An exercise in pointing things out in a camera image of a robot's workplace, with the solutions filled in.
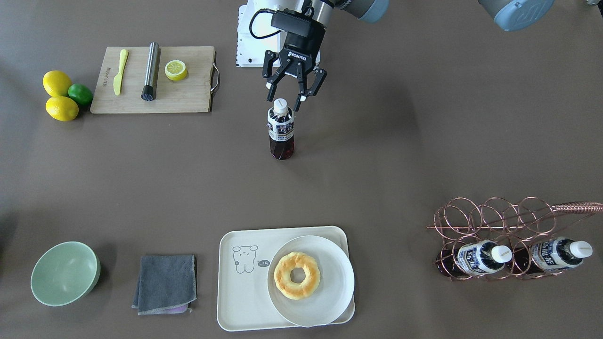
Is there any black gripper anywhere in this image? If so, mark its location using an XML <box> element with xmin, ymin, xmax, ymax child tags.
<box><xmin>262</xmin><ymin>10</ymin><xmax>327</xmax><ymax>112</ymax></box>

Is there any oolong tea bottle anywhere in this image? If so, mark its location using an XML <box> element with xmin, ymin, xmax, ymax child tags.
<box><xmin>267</xmin><ymin>98</ymin><xmax>294</xmax><ymax>160</ymax></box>

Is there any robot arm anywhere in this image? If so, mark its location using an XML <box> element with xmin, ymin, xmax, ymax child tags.
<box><xmin>478</xmin><ymin>0</ymin><xmax>554</xmax><ymax>32</ymax></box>
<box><xmin>248</xmin><ymin>0</ymin><xmax>389</xmax><ymax>111</ymax></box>

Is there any beige serving tray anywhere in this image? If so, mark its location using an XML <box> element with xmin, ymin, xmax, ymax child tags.
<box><xmin>217</xmin><ymin>226</ymin><xmax>355</xmax><ymax>332</ymax></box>

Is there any tea bottle rack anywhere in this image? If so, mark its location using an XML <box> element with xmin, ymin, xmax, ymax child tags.
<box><xmin>436</xmin><ymin>240</ymin><xmax>513</xmax><ymax>278</ymax></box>
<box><xmin>510</xmin><ymin>237</ymin><xmax>594</xmax><ymax>275</ymax></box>

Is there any wooden cutting board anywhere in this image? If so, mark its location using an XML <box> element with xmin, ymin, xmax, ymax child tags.
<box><xmin>90</xmin><ymin>46</ymin><xmax>220</xmax><ymax>114</ymax></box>

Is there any half lemon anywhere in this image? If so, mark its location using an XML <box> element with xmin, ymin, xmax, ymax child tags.
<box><xmin>164</xmin><ymin>60</ymin><xmax>188</xmax><ymax>81</ymax></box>

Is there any yellow plastic knife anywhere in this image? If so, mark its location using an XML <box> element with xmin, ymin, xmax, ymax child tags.
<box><xmin>113</xmin><ymin>49</ymin><xmax>129</xmax><ymax>96</ymax></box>

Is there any white plate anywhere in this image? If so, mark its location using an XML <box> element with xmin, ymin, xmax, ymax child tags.
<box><xmin>267</xmin><ymin>235</ymin><xmax>355</xmax><ymax>327</ymax></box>

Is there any green lime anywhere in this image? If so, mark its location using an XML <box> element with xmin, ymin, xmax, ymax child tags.
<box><xmin>67</xmin><ymin>83</ymin><xmax>93</xmax><ymax>106</ymax></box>

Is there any glazed donut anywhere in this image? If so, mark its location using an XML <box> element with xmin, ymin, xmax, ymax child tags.
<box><xmin>273</xmin><ymin>251</ymin><xmax>322</xmax><ymax>300</ymax></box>

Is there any yellow lemon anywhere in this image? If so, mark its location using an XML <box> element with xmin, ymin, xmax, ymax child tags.
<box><xmin>45</xmin><ymin>96</ymin><xmax>80</xmax><ymax>121</ymax></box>
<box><xmin>42</xmin><ymin>70</ymin><xmax>73</xmax><ymax>97</ymax></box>

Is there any grey folded cloth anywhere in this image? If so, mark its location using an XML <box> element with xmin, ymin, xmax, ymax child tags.
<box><xmin>131</xmin><ymin>254</ymin><xmax>197</xmax><ymax>315</ymax></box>

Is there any green bowl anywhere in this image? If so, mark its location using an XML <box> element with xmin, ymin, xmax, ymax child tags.
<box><xmin>30</xmin><ymin>241</ymin><xmax>101</xmax><ymax>307</ymax></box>

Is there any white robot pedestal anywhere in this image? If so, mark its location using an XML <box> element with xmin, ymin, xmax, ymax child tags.
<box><xmin>236</xmin><ymin>0</ymin><xmax>304</xmax><ymax>68</ymax></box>

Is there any copper wire bottle rack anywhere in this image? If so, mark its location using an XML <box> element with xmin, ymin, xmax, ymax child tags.
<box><xmin>429</xmin><ymin>197</ymin><xmax>602</xmax><ymax>281</ymax></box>

